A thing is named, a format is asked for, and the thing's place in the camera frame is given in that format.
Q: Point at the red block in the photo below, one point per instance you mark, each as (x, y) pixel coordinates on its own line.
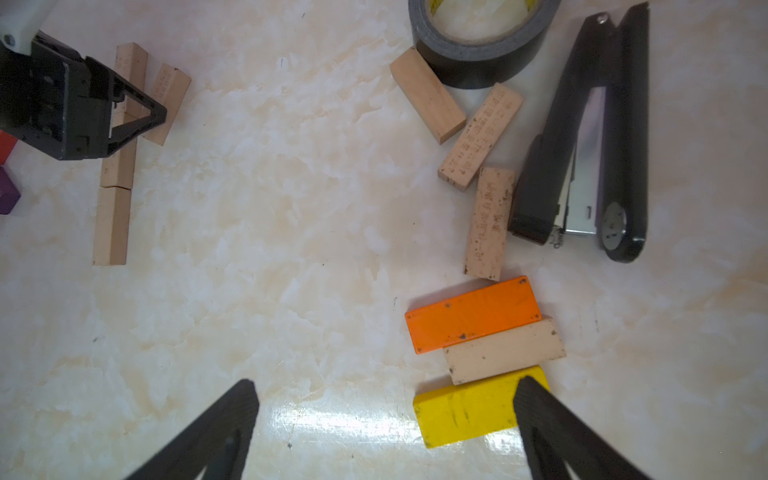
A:
(7, 144)

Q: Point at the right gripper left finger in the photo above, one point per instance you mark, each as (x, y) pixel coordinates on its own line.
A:
(213, 446)

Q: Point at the pale cream wood block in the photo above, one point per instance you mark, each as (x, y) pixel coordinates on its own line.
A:
(489, 222)

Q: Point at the grey duct tape roll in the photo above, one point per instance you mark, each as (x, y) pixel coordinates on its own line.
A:
(477, 65)

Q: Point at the long natural wood block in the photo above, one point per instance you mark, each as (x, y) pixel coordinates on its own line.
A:
(112, 226)

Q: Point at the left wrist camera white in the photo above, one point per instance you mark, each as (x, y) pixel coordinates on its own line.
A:
(20, 22)

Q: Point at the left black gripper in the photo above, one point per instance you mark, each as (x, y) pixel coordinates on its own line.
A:
(61, 103)

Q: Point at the purple block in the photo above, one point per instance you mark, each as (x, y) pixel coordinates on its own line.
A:
(9, 193)

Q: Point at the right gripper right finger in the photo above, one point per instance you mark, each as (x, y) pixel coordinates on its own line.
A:
(558, 443)

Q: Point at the orange block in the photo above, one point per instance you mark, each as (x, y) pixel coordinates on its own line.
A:
(479, 313)

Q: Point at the yellow block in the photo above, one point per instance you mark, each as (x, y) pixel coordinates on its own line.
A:
(457, 413)

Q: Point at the black stapler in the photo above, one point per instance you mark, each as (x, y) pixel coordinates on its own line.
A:
(586, 173)

